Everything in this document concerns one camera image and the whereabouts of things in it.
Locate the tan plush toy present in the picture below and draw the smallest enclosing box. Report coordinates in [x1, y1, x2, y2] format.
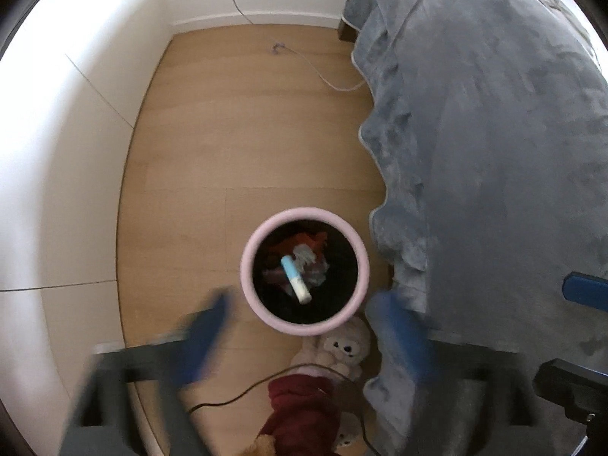
[241, 434, 277, 456]

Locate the white crumpled paper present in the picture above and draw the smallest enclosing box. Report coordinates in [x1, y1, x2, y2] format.
[291, 243, 318, 268]

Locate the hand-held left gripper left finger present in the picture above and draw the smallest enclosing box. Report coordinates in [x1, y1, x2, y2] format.
[57, 289, 234, 456]

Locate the light blue tube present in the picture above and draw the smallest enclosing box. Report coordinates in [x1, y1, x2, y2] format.
[280, 255, 312, 305]

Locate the cream plush toy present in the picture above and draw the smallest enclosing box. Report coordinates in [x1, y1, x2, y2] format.
[290, 316, 377, 382]

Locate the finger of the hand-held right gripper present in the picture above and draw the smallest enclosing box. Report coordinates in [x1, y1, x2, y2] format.
[561, 272, 608, 315]
[532, 358, 608, 456]

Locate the pink round bin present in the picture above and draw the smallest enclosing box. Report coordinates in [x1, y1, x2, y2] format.
[240, 207, 369, 337]

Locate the black cable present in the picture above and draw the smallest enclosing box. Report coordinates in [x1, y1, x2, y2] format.
[187, 363, 377, 456]

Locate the wooden bed frame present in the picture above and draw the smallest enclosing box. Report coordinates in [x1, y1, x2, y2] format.
[337, 0, 372, 43]

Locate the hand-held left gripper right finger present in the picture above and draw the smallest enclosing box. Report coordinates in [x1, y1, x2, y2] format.
[368, 291, 552, 456]

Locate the dark red cloth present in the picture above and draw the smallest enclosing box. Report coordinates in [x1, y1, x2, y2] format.
[259, 374, 344, 456]

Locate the grey plush blanket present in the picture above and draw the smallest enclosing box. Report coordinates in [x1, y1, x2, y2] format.
[343, 0, 608, 456]

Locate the red wrapper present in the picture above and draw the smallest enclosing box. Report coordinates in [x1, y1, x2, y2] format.
[270, 232, 331, 260]

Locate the white cable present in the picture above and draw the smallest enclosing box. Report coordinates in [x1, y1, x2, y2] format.
[216, 0, 367, 93]

